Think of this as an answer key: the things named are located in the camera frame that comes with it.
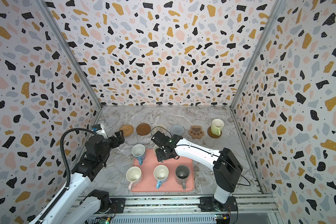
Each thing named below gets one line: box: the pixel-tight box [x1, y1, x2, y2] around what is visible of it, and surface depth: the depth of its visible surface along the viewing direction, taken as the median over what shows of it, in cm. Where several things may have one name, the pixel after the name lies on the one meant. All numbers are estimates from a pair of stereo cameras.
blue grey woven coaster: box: [169, 124, 185, 136], surface depth 109 cm
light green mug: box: [210, 118, 225, 136], surface depth 100 cm
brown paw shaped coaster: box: [188, 125, 205, 140], surface depth 108 cm
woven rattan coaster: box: [119, 124, 134, 137], surface depth 108 cm
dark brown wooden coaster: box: [135, 122, 152, 136], surface depth 108 cm
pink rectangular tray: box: [131, 148, 195, 193], surface depth 82 cm
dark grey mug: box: [175, 164, 190, 190], surface depth 78 cm
